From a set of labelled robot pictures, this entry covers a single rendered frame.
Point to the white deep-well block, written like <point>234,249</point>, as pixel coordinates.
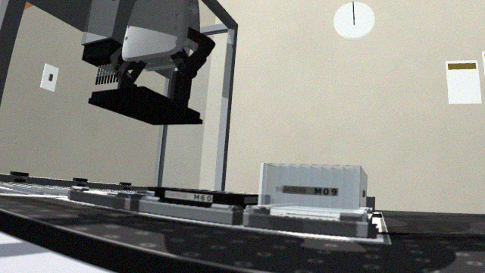
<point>313,191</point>

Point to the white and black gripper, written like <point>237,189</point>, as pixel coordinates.
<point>159,32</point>

